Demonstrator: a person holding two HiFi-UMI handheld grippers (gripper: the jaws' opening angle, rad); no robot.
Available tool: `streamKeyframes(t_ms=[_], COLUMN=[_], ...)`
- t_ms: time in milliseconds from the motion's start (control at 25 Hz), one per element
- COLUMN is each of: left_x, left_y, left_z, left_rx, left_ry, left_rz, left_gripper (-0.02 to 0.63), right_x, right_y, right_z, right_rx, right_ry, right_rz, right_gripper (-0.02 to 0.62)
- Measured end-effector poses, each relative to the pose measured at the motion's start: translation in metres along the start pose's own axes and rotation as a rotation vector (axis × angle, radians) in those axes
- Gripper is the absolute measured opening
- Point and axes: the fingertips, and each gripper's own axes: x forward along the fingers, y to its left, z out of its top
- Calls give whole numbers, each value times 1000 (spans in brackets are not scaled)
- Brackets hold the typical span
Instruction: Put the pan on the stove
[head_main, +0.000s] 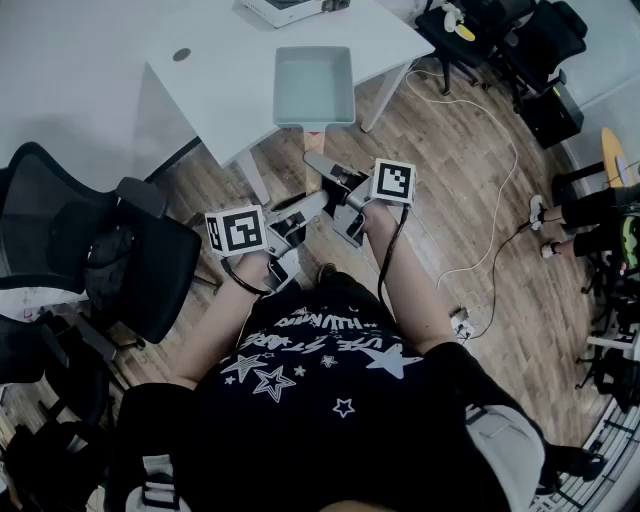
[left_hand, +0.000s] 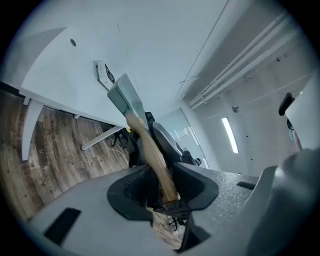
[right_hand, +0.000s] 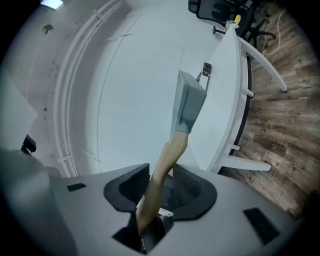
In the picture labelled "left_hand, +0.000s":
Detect white desk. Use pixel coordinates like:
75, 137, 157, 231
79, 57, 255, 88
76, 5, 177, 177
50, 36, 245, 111
19, 24, 142, 161

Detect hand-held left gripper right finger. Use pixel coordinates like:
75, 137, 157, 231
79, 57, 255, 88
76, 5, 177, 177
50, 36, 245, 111
171, 161, 261, 254

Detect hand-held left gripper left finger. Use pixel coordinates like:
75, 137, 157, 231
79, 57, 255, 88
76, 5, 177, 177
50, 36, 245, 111
26, 164, 176, 256

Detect glass partition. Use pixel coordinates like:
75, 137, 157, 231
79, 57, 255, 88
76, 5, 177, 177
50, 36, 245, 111
157, 106, 211, 170

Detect black office chair base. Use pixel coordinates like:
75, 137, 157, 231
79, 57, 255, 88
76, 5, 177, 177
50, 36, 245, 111
109, 128, 130, 149

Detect white stove with black plate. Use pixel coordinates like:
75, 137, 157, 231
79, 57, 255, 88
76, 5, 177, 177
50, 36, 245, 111
92, 59, 117, 91

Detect black and grey office chair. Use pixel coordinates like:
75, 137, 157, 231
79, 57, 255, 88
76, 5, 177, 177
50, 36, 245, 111
128, 111, 199, 176

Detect white device housing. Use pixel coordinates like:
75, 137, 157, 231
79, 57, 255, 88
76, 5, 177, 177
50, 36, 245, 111
278, 72, 320, 151

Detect white floor cable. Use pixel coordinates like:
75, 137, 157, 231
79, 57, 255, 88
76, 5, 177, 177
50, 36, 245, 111
97, 121, 131, 169

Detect white ceiling pipes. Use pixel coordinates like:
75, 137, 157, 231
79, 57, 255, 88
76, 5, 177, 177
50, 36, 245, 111
186, 11, 302, 110

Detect long ceiling light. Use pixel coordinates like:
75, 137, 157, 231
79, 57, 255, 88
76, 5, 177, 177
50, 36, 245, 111
220, 116, 240, 154

